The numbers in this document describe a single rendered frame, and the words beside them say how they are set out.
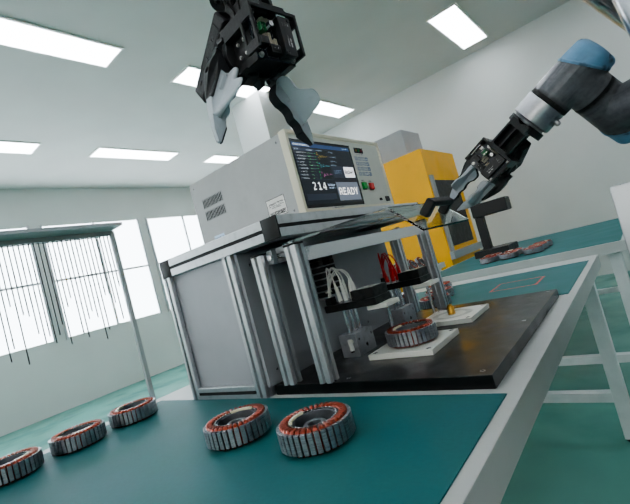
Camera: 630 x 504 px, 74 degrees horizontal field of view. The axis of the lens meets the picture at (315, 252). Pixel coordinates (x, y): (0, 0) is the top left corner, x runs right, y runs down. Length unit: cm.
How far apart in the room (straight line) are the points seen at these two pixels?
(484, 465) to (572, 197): 575
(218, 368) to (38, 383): 613
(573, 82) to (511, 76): 558
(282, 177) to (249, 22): 51
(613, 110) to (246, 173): 76
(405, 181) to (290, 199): 381
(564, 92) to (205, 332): 90
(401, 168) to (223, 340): 395
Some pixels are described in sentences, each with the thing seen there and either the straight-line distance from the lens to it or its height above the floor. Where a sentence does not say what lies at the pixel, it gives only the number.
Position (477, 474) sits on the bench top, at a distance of 50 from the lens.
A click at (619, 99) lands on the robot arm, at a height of 113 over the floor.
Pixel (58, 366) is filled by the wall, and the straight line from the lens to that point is 721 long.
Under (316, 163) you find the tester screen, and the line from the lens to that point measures 104.
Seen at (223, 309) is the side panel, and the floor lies 96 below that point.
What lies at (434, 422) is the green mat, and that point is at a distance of 62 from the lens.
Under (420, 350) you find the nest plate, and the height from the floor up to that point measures 78.
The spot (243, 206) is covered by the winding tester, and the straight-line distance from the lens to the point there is 109.
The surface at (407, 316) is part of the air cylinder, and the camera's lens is 120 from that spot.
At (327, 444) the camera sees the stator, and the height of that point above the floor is 76.
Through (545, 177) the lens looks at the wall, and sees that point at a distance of 621.
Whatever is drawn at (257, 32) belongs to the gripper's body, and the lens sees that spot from 51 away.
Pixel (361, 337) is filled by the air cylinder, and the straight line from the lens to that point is 100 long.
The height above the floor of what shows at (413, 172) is 173.
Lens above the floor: 99
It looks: 2 degrees up
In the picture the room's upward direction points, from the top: 15 degrees counter-clockwise
